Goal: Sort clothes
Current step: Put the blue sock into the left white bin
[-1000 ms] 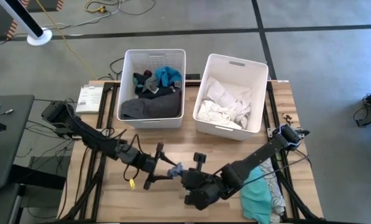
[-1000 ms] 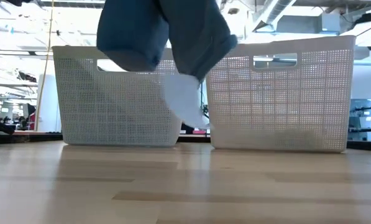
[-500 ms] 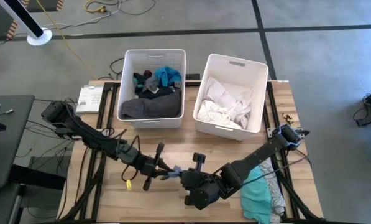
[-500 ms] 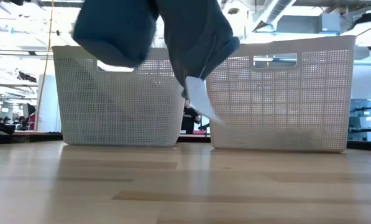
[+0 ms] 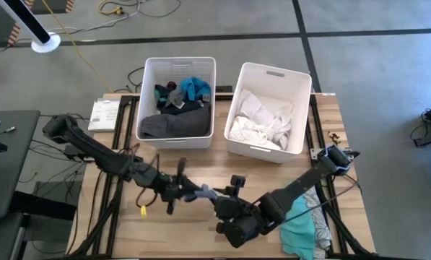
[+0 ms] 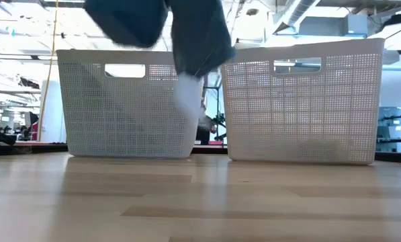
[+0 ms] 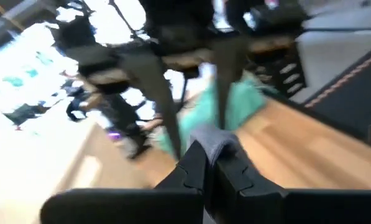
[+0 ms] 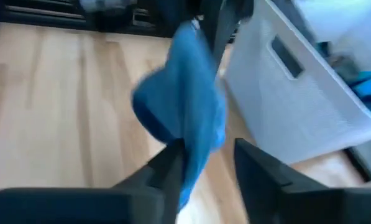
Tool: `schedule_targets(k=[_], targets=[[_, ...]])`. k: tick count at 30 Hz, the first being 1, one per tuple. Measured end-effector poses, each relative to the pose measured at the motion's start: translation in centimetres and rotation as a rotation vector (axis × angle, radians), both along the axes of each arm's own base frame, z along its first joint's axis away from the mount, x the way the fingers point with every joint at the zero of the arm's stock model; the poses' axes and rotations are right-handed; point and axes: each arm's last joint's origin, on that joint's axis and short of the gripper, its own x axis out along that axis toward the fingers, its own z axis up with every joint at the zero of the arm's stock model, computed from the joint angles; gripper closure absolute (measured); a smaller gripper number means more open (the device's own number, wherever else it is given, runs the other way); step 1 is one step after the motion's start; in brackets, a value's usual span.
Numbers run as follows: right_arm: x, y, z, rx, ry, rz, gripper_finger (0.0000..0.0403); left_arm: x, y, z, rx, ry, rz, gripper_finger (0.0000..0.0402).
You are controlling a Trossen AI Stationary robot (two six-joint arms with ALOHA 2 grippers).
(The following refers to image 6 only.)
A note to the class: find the white perforated plastic basket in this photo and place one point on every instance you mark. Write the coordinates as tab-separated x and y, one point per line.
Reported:
119	117
304	117

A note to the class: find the blue-grey pants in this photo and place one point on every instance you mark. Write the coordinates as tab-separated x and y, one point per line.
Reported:
200	40

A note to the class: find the background robot workstation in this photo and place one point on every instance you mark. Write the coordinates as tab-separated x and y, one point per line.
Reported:
393	131

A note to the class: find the black aluminium table frame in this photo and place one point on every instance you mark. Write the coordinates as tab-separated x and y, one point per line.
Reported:
25	149

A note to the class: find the black slanted bar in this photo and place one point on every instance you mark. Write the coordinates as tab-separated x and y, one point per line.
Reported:
0	136

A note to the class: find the grey ceiling air unit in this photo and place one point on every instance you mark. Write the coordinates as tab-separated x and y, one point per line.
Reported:
338	26

